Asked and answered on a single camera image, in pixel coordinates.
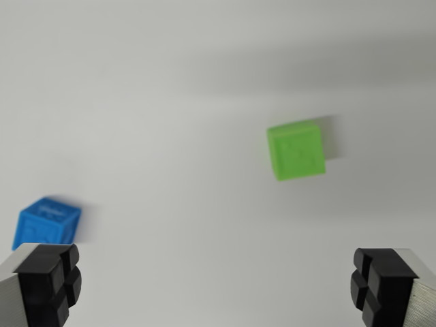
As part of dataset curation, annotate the green soft toy cube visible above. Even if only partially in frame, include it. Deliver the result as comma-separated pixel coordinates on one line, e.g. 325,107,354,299
265,121,327,183

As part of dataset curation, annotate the blue soft toy cube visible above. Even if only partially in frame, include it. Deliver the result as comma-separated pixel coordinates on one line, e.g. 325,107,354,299
12,196,83,251

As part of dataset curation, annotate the black-tipped silver gripper right finger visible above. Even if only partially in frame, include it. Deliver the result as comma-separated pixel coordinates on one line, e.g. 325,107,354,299
349,247,436,327

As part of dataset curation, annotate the black-tipped silver gripper left finger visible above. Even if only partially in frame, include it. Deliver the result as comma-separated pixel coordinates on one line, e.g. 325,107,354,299
0,243,83,327

